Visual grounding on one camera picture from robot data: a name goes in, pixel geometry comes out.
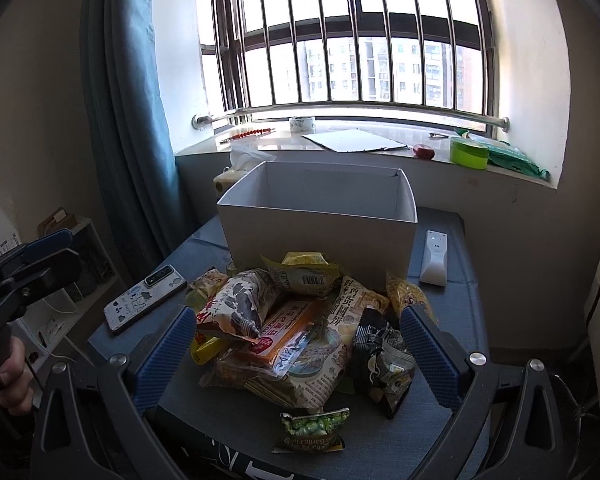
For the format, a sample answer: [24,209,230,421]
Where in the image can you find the red small object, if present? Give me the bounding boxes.
[413,144,436,160]

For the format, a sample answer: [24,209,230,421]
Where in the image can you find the yellow snack bag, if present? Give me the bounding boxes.
[262,252,340,297]

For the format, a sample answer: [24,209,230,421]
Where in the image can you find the person's left hand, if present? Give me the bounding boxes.
[0,337,34,415]

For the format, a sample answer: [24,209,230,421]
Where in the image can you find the teal curtain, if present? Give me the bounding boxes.
[80,0,196,278]

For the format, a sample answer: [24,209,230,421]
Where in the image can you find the orange beaded keychain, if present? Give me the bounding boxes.
[220,127,275,144]

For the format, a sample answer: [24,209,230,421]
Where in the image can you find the white remote control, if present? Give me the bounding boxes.
[419,230,448,287]

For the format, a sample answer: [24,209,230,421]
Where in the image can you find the orange snack packet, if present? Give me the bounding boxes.
[237,300,327,368]

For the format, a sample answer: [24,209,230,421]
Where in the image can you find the gray white snack bag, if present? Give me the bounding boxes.
[196,269,279,341]

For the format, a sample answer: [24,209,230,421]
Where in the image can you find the steel window rail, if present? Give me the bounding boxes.
[190,101,510,131]

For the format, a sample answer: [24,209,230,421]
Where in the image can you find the white cardboard box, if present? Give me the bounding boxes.
[218,162,418,289]

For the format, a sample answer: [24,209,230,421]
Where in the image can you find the blue table cloth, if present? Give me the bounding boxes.
[86,206,491,480]

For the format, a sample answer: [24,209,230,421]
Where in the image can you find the tissue pack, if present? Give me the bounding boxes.
[213,146,268,198]

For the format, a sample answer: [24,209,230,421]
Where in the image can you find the smartphone with cartoon case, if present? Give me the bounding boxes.
[104,264,187,333]

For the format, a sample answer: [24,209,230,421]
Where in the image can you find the rice cracker snack packet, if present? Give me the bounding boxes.
[185,268,228,312]

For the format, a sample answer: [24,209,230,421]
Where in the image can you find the window security bars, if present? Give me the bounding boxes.
[201,0,500,131]

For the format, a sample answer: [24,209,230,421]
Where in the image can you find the large noodle snack bag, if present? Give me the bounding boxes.
[199,276,390,412]

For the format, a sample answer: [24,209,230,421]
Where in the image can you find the green plastic bag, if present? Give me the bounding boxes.
[460,130,550,182]

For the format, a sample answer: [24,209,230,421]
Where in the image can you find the black white snack bag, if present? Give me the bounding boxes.
[348,308,416,419]

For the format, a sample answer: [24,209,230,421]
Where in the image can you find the white cardboard sheet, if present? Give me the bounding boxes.
[303,129,407,153]

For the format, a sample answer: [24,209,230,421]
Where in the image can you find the green peas snack bag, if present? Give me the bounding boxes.
[272,408,350,454]

